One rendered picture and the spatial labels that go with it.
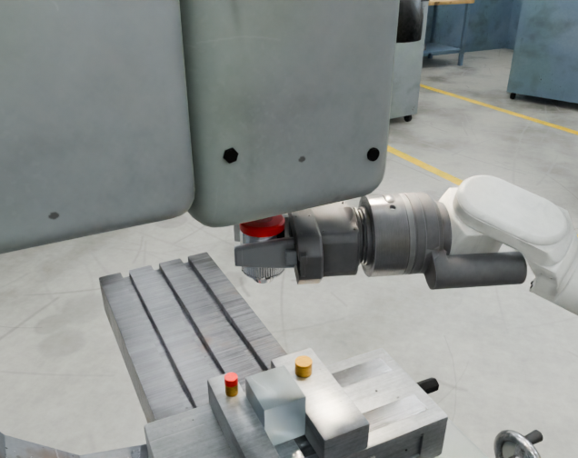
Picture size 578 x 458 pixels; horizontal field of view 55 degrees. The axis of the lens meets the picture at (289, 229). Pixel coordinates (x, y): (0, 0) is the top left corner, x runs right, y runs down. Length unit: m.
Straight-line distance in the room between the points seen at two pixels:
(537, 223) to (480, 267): 0.07
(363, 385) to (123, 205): 0.48
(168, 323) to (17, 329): 1.82
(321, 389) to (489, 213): 0.30
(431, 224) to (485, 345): 2.01
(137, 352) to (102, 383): 1.41
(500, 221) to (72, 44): 0.41
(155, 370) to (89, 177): 0.58
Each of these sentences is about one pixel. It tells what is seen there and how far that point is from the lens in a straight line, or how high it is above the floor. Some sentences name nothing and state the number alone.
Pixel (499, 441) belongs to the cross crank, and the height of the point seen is 0.64.
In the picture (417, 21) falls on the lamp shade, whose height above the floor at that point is 1.44.
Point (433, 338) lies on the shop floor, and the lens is 2.54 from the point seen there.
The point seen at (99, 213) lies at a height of 1.36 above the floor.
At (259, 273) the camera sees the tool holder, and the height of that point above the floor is 1.22.
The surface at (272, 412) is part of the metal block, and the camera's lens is 0.65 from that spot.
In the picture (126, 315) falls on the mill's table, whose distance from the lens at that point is 1.05.
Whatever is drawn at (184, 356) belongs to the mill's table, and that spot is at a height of 0.93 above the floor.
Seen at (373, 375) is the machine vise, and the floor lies 1.00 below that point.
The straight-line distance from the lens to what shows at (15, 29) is 0.35.
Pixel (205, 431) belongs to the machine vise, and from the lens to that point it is 0.72.
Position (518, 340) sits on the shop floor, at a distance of 2.65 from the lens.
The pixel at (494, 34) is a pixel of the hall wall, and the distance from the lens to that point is 10.25.
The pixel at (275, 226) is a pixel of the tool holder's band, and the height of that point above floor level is 1.27.
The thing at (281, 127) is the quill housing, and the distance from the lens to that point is 0.43.
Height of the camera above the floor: 1.52
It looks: 27 degrees down
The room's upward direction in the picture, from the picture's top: straight up
